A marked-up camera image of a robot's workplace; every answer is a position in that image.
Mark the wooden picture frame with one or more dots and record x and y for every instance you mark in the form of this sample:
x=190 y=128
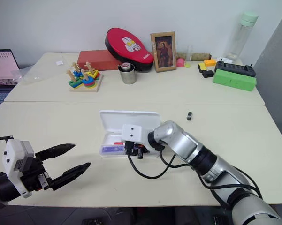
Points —
x=163 y=51

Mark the wooden colourful stacking toy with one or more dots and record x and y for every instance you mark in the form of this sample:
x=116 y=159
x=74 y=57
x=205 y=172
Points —
x=85 y=80

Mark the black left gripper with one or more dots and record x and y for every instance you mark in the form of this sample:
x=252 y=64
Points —
x=32 y=175

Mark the black remote controller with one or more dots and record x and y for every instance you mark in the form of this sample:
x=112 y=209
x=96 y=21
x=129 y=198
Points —
x=235 y=69

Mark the yellow and black block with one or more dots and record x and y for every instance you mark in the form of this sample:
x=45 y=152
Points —
x=202 y=67

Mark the pink small cup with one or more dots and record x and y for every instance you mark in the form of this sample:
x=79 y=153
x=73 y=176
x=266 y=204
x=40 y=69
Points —
x=180 y=62

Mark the white crumpled paper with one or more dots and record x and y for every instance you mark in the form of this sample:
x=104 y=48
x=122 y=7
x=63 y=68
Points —
x=225 y=59

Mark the green rectangular box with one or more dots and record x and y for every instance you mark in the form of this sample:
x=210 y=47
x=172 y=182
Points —
x=234 y=80

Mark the white plastic pencil case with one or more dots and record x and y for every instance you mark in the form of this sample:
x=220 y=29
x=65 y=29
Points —
x=131 y=118

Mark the orange toy block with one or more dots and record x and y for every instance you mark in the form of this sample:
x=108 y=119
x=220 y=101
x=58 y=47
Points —
x=210 y=62

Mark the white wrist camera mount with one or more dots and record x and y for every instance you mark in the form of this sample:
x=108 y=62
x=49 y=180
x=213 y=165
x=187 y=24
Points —
x=131 y=132
x=12 y=164

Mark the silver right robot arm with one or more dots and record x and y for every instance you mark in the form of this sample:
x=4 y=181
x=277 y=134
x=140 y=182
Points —
x=180 y=141

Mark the clear bottle with green lid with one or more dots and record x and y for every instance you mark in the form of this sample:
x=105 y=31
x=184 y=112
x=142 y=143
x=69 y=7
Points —
x=242 y=37

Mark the black toy block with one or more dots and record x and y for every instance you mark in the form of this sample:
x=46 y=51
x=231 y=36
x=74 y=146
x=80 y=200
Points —
x=208 y=73

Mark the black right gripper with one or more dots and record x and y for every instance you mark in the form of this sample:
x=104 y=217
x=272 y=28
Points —
x=134 y=146

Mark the clear plastic tube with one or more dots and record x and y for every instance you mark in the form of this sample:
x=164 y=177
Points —
x=189 y=54

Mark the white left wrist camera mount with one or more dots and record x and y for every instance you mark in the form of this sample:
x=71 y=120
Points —
x=12 y=164

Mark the small black clip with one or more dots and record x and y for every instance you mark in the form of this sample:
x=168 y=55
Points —
x=189 y=116

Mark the clear plastic bag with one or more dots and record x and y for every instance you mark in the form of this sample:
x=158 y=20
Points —
x=35 y=72

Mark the red and black punch pad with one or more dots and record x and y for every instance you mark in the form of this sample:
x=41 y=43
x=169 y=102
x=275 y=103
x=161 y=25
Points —
x=129 y=44

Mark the laptop with pink screen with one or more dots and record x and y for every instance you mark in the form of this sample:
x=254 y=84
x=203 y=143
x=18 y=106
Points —
x=2 y=66

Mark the brown rolled scroll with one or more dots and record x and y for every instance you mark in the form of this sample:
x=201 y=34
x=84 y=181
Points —
x=200 y=56

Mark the red marker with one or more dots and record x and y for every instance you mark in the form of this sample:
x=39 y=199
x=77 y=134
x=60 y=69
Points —
x=118 y=142

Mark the metal cup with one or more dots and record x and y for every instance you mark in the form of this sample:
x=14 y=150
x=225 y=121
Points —
x=127 y=76

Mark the small yellow-green cap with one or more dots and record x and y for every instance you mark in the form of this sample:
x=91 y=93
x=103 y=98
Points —
x=187 y=65

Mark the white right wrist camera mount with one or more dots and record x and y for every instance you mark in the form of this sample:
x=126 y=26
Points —
x=131 y=132

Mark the red and white cup item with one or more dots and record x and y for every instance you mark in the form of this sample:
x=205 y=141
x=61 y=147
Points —
x=126 y=66

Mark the small white label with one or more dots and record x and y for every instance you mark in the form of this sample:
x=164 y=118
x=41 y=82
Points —
x=59 y=62

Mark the red rectangular box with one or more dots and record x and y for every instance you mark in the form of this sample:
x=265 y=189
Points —
x=93 y=59

